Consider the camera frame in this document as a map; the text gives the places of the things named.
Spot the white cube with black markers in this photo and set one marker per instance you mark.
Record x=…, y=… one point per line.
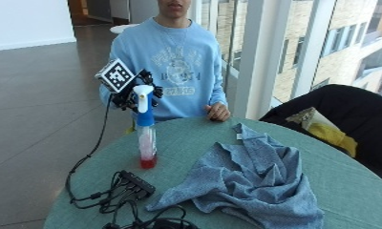
x=115, y=75

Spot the the person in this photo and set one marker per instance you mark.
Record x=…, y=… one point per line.
x=180, y=63

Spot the spray bottle with red liquid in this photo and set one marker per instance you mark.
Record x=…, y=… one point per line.
x=145, y=127

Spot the white round table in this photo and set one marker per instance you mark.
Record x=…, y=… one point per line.
x=121, y=28

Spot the blue cloth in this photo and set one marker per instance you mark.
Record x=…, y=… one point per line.
x=249, y=178

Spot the black chair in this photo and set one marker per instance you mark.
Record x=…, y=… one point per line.
x=347, y=127

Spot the black device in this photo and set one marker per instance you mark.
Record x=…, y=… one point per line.
x=169, y=224

